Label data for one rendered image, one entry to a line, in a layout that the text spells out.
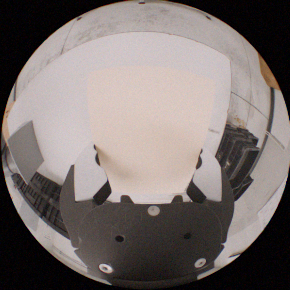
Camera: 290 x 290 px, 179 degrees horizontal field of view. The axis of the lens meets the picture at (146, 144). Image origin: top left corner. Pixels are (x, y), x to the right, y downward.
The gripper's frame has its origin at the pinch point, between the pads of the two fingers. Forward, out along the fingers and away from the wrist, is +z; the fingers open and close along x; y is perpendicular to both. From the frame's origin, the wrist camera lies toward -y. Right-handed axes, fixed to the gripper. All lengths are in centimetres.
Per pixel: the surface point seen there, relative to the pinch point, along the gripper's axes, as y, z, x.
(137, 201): 27.9, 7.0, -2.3
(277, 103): -68, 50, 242
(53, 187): 28, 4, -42
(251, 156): 21, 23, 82
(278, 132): -14, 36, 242
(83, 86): -7.5, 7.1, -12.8
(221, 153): 26, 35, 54
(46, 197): 26.5, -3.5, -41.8
